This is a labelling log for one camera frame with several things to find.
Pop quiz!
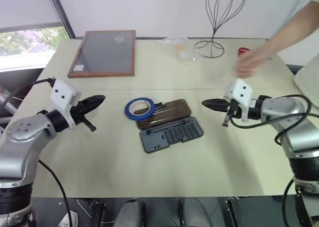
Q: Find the clear plastic bag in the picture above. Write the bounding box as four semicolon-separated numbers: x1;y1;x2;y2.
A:
157;35;204;63

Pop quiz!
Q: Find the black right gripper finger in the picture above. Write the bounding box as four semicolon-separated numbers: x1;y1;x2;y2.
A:
202;103;229;112
201;98;229;106

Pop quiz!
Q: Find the wooden framed dark board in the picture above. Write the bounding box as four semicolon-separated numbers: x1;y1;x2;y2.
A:
67;30;137;79

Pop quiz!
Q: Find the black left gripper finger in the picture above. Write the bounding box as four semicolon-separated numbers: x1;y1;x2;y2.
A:
84;100;104;111
85;95;106;105

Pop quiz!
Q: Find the black window frame post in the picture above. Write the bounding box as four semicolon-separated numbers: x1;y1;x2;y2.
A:
44;0;77;40

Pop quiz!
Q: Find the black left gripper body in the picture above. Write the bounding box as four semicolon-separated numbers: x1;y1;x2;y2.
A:
70;99;97;133

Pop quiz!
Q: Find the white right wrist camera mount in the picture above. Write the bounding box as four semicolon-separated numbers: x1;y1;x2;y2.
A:
223;78;254;123

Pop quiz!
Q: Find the grey wall corner profile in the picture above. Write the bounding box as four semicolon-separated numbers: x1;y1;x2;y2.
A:
288;0;313;21

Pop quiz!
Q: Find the screwdriver bit case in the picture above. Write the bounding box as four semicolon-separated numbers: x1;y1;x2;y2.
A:
135;99;204;155

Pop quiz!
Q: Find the black metal bracket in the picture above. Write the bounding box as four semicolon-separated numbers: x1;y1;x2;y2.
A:
224;197;241;227
90;199;108;227

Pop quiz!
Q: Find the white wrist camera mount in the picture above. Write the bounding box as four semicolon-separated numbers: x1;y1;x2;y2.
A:
50;78;82;129
223;78;254;123

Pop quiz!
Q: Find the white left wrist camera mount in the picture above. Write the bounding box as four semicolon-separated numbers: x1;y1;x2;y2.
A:
50;78;82;129

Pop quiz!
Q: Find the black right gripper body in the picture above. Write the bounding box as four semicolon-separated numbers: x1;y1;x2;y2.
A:
221;99;243;128

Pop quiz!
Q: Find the black wire stand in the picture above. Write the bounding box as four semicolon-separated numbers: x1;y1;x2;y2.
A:
194;0;248;58

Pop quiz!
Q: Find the grey metal rack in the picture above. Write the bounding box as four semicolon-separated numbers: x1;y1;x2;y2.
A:
0;93;24;117

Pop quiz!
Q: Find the blue tape roll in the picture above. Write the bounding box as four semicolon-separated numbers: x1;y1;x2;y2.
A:
124;97;156;121

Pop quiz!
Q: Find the white roller window blind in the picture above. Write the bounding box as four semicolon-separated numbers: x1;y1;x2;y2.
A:
0;0;63;33

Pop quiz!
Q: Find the person's bare hand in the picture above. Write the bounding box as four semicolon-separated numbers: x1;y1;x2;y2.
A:
235;47;273;78

